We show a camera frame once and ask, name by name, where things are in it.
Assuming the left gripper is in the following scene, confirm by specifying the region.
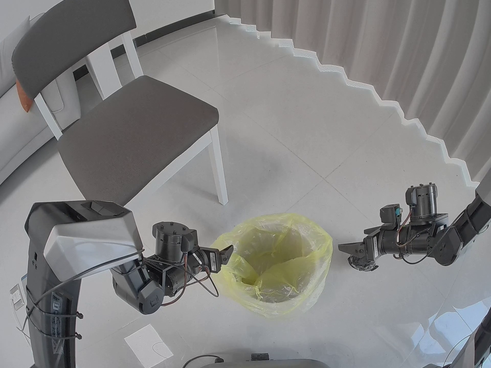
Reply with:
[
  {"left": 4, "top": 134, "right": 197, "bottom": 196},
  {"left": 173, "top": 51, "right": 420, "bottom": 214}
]
[{"left": 190, "top": 244, "right": 234, "bottom": 274}]

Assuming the orange cushion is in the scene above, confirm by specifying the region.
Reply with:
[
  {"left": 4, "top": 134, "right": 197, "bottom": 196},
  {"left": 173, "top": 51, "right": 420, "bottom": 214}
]
[{"left": 15, "top": 79, "right": 34, "bottom": 113}]

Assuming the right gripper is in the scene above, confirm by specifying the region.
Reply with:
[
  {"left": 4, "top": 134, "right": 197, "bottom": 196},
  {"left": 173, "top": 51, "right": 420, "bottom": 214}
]
[{"left": 338, "top": 229, "right": 403, "bottom": 268}]

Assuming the grey and white chair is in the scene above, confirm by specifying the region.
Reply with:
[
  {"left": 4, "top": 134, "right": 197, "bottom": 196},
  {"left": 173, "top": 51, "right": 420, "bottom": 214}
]
[{"left": 12, "top": 0, "right": 229, "bottom": 206}]

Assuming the black plastic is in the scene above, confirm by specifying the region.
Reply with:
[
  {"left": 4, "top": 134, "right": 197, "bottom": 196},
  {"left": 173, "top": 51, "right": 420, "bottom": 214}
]
[{"left": 347, "top": 255, "right": 379, "bottom": 273}]

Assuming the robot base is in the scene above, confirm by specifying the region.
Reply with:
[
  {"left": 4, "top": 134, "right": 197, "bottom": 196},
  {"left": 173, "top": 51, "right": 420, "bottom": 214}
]
[{"left": 199, "top": 353, "right": 327, "bottom": 368}]

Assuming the white curtain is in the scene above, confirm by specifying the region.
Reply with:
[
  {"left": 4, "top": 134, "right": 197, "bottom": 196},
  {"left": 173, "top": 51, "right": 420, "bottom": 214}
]
[{"left": 213, "top": 0, "right": 491, "bottom": 191}]

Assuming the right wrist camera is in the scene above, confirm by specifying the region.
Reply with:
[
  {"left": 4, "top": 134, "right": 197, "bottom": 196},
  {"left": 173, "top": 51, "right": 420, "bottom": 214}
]
[{"left": 379, "top": 204, "right": 404, "bottom": 231}]

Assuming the yellow plastic bag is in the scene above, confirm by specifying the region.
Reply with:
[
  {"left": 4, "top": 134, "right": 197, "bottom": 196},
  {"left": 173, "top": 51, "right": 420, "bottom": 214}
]
[{"left": 213, "top": 213, "right": 333, "bottom": 319}]

